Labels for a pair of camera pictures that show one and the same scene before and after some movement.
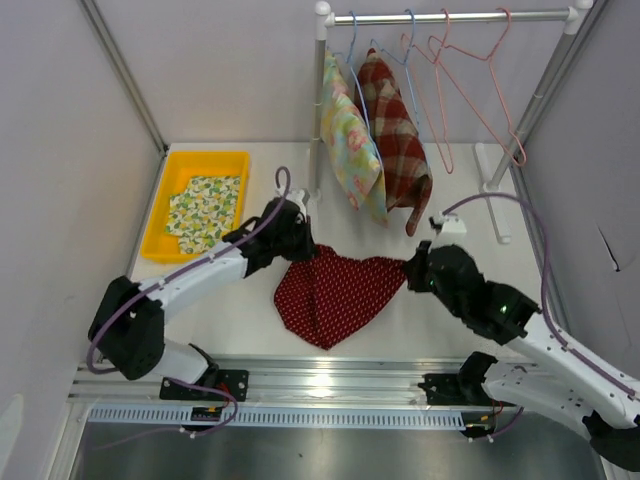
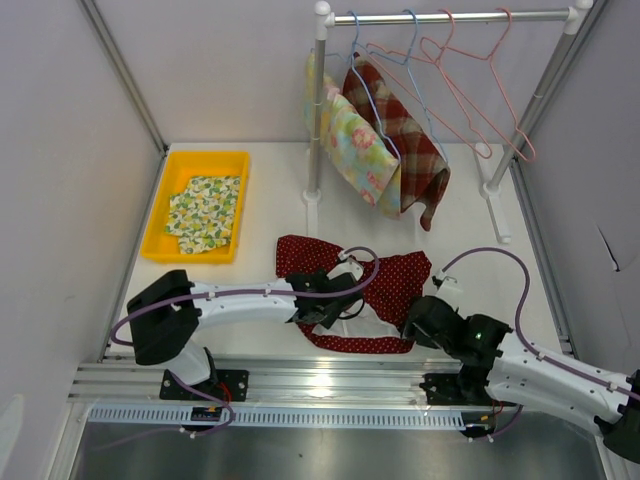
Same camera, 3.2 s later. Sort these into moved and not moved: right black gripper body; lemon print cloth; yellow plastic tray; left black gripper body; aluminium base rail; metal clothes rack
Moved: left black gripper body; right black gripper body
Not moved: metal clothes rack; lemon print cloth; aluminium base rail; yellow plastic tray
